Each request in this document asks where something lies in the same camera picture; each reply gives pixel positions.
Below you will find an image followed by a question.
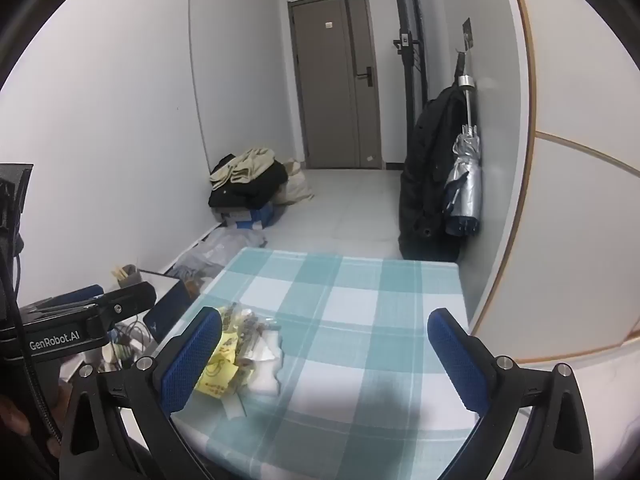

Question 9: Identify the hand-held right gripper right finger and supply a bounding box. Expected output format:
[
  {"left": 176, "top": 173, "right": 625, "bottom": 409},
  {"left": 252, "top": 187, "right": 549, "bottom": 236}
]
[{"left": 426, "top": 307, "right": 596, "bottom": 480}]

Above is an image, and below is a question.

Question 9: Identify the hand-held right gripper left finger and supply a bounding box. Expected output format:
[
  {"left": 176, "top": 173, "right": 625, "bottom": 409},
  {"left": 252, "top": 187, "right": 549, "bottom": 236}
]
[{"left": 60, "top": 306, "right": 223, "bottom": 480}]

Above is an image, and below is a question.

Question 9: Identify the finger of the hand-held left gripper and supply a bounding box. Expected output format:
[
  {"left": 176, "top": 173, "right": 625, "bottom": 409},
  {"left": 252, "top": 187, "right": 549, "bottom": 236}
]
[
  {"left": 22, "top": 284, "right": 105, "bottom": 313},
  {"left": 92, "top": 281, "right": 157, "bottom": 333}
]

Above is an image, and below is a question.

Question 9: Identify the wrappers and tissue trash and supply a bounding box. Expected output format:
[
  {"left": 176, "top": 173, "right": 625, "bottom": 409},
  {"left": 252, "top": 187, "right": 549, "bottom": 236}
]
[{"left": 194, "top": 329, "right": 239, "bottom": 401}]

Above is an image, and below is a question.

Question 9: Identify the clear printed wrapper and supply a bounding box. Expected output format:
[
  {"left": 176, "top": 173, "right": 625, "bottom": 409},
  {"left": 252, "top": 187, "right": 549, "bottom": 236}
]
[{"left": 232, "top": 312, "right": 281, "bottom": 363}]

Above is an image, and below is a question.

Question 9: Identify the white tissue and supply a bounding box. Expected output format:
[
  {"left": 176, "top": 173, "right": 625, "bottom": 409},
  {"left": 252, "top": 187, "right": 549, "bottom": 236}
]
[{"left": 244, "top": 327, "right": 284, "bottom": 397}]

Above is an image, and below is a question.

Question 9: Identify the grey pen holder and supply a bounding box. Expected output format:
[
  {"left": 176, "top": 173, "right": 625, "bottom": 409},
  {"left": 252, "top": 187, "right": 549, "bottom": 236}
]
[{"left": 111, "top": 263, "right": 140, "bottom": 289}]

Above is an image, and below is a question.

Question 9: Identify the dark blue panel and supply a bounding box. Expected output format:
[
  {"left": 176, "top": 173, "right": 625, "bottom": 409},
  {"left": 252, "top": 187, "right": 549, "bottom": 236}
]
[{"left": 143, "top": 277, "right": 194, "bottom": 344}]

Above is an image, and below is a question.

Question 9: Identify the clear plastic bag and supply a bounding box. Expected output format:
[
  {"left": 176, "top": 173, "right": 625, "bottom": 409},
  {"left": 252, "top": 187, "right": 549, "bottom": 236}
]
[{"left": 167, "top": 230, "right": 269, "bottom": 292}]

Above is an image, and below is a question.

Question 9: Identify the teal checkered tablecloth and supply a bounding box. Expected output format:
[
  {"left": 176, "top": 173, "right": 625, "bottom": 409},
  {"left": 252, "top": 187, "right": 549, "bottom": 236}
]
[{"left": 167, "top": 247, "right": 477, "bottom": 480}]

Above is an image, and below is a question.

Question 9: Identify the blue box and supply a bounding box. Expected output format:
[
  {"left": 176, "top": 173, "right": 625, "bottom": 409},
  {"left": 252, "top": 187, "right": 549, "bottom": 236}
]
[{"left": 220, "top": 202, "right": 277, "bottom": 230}]

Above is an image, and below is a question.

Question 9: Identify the black garment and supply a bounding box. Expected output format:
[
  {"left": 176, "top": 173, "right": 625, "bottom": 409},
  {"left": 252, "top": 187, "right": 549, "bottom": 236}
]
[{"left": 208, "top": 155, "right": 290, "bottom": 210}]

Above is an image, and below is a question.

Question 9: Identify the white wardrobe with gold trim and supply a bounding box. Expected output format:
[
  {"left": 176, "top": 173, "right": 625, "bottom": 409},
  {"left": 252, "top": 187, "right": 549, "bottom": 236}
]
[{"left": 467, "top": 0, "right": 640, "bottom": 367}]

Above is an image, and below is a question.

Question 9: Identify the beige garment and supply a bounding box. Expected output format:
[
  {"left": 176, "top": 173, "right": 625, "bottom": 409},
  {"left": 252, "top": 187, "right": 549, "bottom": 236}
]
[{"left": 210, "top": 147, "right": 277, "bottom": 191}]

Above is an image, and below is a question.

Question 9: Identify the silver folded umbrella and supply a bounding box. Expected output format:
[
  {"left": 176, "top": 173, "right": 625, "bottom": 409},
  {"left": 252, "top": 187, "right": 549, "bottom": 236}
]
[{"left": 442, "top": 74, "right": 484, "bottom": 237}]

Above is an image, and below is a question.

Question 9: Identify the black backpack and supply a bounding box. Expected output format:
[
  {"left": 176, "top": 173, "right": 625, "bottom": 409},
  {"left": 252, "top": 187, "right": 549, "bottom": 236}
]
[{"left": 398, "top": 85, "right": 483, "bottom": 262}]

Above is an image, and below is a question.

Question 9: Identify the beige bag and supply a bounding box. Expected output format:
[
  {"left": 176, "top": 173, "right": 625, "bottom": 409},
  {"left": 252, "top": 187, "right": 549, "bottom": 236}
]
[{"left": 272, "top": 159, "right": 315, "bottom": 206}]

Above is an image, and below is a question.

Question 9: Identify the brown door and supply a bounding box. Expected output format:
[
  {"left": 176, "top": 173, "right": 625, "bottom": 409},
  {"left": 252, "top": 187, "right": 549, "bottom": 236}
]
[{"left": 287, "top": 0, "right": 384, "bottom": 171}]

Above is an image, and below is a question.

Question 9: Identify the black stand pole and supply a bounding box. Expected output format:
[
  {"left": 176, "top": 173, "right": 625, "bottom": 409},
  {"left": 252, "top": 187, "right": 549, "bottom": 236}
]
[{"left": 389, "top": 0, "right": 431, "bottom": 126}]

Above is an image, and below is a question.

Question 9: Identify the clutter box with cables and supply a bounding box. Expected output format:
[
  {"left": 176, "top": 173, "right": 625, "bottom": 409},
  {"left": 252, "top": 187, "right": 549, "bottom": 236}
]
[{"left": 102, "top": 317, "right": 153, "bottom": 366}]

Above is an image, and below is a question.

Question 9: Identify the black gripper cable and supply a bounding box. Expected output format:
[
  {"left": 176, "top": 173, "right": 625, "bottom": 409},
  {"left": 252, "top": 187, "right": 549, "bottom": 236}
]
[{"left": 0, "top": 255, "right": 63, "bottom": 448}]

